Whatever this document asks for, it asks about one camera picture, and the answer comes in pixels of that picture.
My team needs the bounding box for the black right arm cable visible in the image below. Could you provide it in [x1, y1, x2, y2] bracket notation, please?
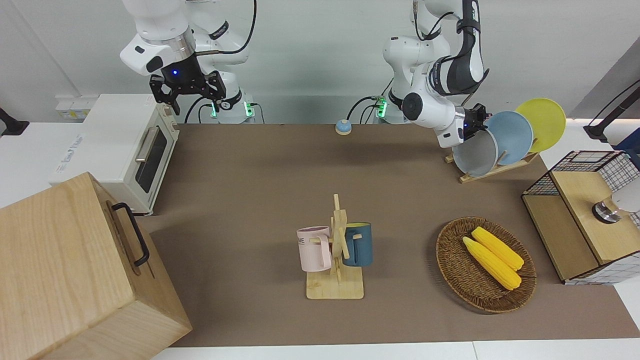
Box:
[195, 0, 258, 56]

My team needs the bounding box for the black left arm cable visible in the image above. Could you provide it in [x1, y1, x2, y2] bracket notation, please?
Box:
[412, 0, 468, 41]

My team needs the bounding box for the black right base cable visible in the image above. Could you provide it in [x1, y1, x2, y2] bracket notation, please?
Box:
[184, 96, 213, 124]

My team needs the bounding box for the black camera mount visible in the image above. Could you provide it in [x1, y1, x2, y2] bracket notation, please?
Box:
[0, 107, 30, 137]
[584, 80, 640, 141]

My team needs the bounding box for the light blue plate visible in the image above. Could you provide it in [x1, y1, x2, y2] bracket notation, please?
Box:
[484, 111, 534, 166]

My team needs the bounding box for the yellow corn cob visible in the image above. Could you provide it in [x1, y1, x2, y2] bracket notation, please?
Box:
[471, 226, 525, 272]
[462, 236, 522, 291]

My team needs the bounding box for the dark teal mug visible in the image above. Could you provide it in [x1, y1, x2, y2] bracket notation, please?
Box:
[342, 222, 374, 268]

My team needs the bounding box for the wooden plate rack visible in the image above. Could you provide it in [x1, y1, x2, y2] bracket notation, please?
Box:
[445, 150, 540, 184]

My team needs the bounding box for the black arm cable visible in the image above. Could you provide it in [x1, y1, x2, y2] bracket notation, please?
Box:
[412, 0, 468, 41]
[195, 0, 258, 56]

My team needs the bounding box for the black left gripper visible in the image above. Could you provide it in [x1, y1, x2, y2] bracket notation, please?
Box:
[463, 103, 491, 139]

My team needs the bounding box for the white toaster oven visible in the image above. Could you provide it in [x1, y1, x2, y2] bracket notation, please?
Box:
[50, 93, 181, 216]

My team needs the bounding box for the pink mug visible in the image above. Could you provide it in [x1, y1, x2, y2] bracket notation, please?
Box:
[296, 226, 333, 273]

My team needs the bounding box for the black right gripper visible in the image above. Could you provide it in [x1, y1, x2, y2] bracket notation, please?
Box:
[149, 53, 227, 116]

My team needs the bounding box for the light wooden box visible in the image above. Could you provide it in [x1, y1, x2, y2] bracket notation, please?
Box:
[0, 171, 193, 360]

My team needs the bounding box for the brown table mat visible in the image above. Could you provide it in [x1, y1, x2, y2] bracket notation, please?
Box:
[137, 122, 640, 348]

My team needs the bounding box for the black left base cable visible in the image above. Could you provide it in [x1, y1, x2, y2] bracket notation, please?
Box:
[346, 95, 386, 123]

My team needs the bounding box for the black box handle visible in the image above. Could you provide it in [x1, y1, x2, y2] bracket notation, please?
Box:
[111, 202, 151, 267]

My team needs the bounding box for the grey bowl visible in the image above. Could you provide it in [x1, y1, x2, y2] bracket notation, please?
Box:
[452, 129, 500, 177]

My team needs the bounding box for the wooden mug stand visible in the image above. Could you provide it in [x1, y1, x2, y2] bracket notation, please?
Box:
[306, 194, 365, 301]

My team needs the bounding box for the brown wicker basket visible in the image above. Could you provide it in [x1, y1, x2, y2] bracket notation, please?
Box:
[436, 216, 537, 314]

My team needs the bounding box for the wire grid storage box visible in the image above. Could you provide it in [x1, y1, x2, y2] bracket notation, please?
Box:
[521, 150, 640, 286]

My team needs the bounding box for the black base cable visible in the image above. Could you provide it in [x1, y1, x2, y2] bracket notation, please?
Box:
[346, 95, 386, 123]
[184, 96, 213, 124]

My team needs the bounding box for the yellow plate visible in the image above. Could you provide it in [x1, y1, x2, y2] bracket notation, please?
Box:
[515, 98, 567, 154]

